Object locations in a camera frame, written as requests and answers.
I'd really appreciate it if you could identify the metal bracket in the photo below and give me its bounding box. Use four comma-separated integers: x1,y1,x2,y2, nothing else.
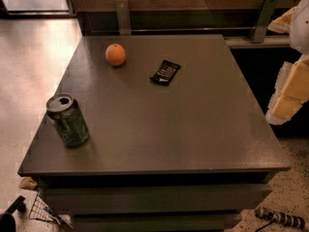
116,0,131,35
249,0,279,44

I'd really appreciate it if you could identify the grey drawer cabinet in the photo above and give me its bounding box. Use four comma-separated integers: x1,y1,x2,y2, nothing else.
19,35,290,232

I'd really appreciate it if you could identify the wire mesh basket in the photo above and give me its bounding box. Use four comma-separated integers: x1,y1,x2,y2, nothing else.
28,193,73,229

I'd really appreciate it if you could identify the left metal bracket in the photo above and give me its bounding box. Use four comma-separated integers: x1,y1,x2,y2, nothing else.
116,0,131,35

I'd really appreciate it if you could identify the white power strip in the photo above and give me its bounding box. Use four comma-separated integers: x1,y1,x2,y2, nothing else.
255,207,309,231

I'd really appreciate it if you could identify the orange fruit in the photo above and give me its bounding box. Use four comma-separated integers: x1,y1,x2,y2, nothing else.
105,43,126,66

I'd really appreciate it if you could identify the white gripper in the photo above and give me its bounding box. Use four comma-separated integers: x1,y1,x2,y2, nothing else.
266,0,309,125

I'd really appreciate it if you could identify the black object on floor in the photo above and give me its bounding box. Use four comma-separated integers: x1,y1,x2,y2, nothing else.
0,195,26,232

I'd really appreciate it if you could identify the black snack bar wrapper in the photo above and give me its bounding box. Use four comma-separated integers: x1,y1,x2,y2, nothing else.
150,60,181,86

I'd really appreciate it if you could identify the crumpled paper on floor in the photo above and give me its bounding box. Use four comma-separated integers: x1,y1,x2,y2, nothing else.
19,177,38,190

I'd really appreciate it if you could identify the right metal bracket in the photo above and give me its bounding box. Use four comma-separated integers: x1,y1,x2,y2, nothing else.
249,0,279,44

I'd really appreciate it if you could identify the green soda can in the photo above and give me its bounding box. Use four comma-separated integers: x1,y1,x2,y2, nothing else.
46,93,89,148

